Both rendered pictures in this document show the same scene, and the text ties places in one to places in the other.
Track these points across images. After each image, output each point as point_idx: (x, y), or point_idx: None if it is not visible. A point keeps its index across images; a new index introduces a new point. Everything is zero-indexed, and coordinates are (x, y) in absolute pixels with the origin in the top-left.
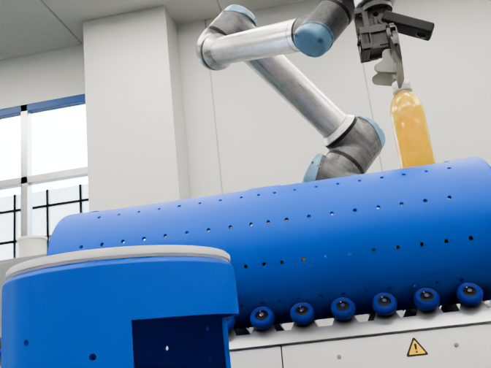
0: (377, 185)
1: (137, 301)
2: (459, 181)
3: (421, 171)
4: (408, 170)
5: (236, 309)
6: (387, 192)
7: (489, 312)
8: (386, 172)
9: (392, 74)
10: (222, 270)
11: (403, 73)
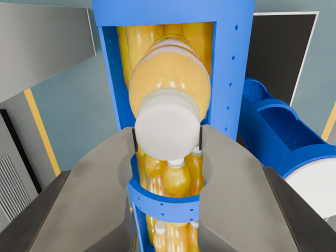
0: (235, 109)
1: None
2: (250, 21)
3: (231, 63)
4: (224, 79)
5: (323, 144)
6: (240, 98)
7: None
8: (220, 103)
9: (124, 188)
10: None
11: (224, 134)
